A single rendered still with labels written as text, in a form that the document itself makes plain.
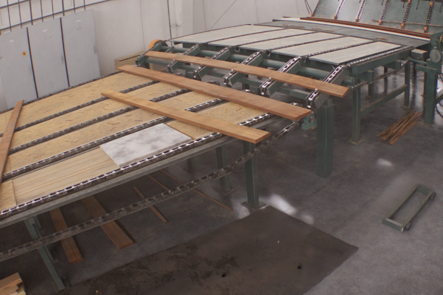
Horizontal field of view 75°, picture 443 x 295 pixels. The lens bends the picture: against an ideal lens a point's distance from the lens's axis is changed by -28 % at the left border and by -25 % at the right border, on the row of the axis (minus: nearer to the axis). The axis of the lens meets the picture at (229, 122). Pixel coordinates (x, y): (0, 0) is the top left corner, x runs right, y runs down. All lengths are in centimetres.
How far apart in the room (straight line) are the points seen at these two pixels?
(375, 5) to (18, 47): 789
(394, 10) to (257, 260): 643
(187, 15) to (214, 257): 670
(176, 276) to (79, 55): 593
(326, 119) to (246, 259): 152
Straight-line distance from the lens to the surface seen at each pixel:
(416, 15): 776
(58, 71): 773
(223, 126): 278
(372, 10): 825
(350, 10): 855
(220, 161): 353
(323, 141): 359
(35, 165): 293
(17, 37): 757
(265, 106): 311
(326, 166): 370
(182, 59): 523
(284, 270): 265
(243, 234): 302
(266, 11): 1119
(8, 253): 254
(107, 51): 862
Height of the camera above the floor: 189
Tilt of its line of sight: 21 degrees down
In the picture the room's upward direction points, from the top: 6 degrees counter-clockwise
